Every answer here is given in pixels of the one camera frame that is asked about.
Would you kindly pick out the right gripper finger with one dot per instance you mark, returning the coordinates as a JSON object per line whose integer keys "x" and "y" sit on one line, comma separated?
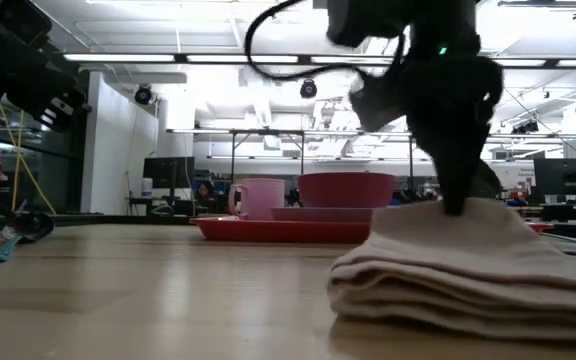
{"x": 458, "y": 170}

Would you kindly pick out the beige cloth napkin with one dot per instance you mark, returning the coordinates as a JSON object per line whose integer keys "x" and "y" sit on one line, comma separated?
{"x": 468, "y": 270}

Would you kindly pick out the magenta plastic bowl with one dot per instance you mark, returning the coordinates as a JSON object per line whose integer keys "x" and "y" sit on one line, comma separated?
{"x": 345, "y": 190}

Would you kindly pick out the lavender round plate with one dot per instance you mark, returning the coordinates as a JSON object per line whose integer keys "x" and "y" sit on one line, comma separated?
{"x": 318, "y": 215}

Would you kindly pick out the pink plastic mug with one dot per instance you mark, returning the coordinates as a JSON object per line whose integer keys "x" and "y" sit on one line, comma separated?
{"x": 260, "y": 200}

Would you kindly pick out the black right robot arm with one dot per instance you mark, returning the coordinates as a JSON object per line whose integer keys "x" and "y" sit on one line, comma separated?
{"x": 408, "y": 20}

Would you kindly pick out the red plastic tray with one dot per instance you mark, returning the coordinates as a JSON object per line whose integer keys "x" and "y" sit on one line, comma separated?
{"x": 268, "y": 231}

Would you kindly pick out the black computer monitor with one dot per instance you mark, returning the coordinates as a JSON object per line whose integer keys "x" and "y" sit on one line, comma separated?
{"x": 168, "y": 172}
{"x": 565, "y": 177}

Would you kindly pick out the white container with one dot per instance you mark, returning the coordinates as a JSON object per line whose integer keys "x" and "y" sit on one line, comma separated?
{"x": 147, "y": 187}

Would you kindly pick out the rig light bar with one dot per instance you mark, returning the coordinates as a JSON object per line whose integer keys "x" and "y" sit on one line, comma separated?
{"x": 218, "y": 58}

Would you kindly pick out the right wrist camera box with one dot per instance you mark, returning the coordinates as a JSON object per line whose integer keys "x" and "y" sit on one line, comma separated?
{"x": 378, "y": 105}

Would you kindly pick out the black ceiling camera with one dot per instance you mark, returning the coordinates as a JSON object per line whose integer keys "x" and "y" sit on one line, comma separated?
{"x": 308, "y": 89}
{"x": 525, "y": 128}
{"x": 143, "y": 95}

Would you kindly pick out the background black rig frame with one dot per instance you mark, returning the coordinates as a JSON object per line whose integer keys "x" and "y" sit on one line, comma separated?
{"x": 302, "y": 150}

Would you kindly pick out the black aluminium table frame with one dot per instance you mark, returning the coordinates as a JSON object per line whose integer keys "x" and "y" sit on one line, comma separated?
{"x": 118, "y": 219}

